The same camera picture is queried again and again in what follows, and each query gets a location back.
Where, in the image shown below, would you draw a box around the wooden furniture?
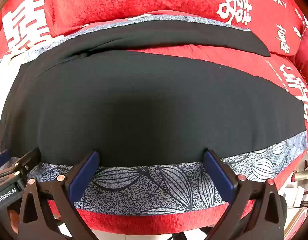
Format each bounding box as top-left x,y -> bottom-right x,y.
291,152 -> 308,205

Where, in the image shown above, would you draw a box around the white cloth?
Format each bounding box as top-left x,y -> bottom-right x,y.
0,55 -> 22,128

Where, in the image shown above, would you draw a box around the black pants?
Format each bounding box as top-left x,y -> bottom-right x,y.
0,19 -> 308,168

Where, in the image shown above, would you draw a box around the dark red side pillow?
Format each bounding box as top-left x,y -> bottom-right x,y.
294,27 -> 308,85

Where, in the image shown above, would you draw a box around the red printed back cushion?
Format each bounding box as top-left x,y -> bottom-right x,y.
1,0 -> 305,57

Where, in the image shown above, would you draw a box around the red printed sofa seat cover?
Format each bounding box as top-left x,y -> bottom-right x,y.
0,10 -> 308,235

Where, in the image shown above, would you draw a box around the grey leaf-print cloth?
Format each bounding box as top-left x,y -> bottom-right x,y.
19,14 -> 308,215

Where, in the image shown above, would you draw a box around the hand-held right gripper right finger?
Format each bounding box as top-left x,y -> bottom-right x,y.
203,149 -> 285,240

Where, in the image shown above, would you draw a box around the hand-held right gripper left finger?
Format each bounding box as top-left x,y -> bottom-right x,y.
18,151 -> 101,240

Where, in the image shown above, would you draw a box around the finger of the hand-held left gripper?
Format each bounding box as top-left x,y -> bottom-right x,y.
0,149 -> 11,170
4,147 -> 42,183

